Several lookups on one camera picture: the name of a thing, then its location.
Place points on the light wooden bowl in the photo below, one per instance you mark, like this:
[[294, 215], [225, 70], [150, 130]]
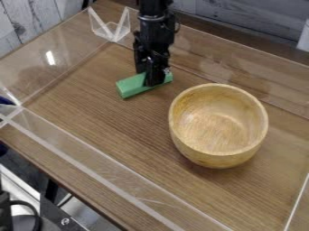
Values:
[[218, 125]]

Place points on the clear acrylic tray walls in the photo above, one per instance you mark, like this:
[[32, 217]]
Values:
[[104, 146]]

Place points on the black metal bracket with screw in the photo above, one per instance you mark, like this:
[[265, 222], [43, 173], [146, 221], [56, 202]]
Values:
[[55, 219]]

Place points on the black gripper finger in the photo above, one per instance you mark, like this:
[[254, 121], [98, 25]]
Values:
[[139, 56], [155, 71]]

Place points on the black table leg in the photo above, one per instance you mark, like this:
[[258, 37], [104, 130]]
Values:
[[51, 191]]

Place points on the green rectangular block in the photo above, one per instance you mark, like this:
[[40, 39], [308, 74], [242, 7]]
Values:
[[131, 86]]

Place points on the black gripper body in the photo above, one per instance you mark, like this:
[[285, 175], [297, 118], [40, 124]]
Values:
[[157, 33]]

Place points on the clear acrylic corner bracket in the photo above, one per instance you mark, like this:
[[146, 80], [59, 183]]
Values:
[[110, 31]]

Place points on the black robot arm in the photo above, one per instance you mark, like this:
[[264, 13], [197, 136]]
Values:
[[154, 7]]

